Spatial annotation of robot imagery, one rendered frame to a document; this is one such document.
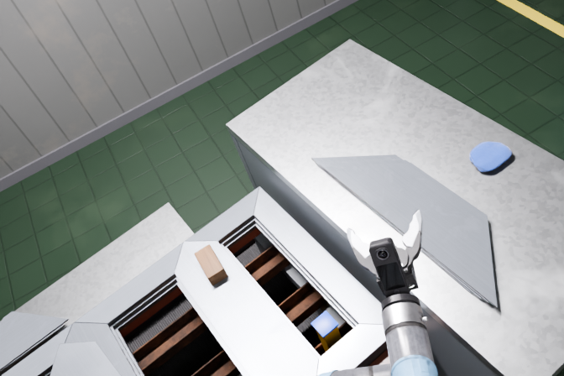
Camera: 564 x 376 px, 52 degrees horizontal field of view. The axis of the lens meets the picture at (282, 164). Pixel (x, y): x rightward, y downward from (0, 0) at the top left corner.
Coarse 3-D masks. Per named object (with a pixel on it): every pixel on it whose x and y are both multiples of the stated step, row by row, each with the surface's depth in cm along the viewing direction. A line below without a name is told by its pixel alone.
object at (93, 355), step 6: (96, 342) 185; (90, 348) 185; (96, 348) 184; (84, 354) 184; (90, 354) 183; (96, 354) 183; (102, 354) 182; (78, 360) 183; (84, 360) 182; (90, 360) 182; (96, 360) 181; (102, 360) 181; (72, 366) 182; (78, 366) 181; (84, 366) 181; (90, 366) 180; (96, 366) 180; (60, 372) 182; (66, 372) 181; (72, 372) 181; (78, 372) 180; (84, 372) 180; (90, 372) 179
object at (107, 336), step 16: (256, 224) 206; (224, 240) 202; (272, 240) 200; (288, 256) 193; (304, 272) 187; (160, 288) 196; (176, 288) 198; (320, 288) 181; (144, 304) 194; (192, 304) 191; (272, 304) 182; (336, 304) 176; (112, 320) 190; (128, 320) 192; (208, 320) 182; (288, 320) 179; (352, 320) 172; (80, 336) 189; (96, 336) 187; (112, 336) 186; (112, 352) 182; (128, 352) 184; (48, 368) 184; (128, 368) 177; (240, 368) 172
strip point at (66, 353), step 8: (64, 344) 188; (72, 344) 187; (80, 344) 186; (88, 344) 186; (64, 352) 186; (72, 352) 185; (80, 352) 184; (56, 360) 185; (64, 360) 184; (72, 360) 183; (56, 368) 183; (64, 368) 182
